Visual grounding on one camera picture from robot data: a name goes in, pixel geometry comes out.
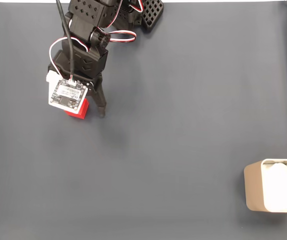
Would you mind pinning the red cube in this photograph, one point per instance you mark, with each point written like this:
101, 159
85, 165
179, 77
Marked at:
82, 112

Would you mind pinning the beige white box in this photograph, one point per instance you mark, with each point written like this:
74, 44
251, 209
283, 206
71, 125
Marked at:
252, 187

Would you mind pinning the blue-grey table mat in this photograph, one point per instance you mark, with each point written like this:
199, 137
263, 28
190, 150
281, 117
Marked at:
158, 137

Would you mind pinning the white crumpled tissue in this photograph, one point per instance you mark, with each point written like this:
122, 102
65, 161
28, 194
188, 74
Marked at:
278, 185

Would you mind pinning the white camera circuit board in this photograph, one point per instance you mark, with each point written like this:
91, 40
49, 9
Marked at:
66, 95

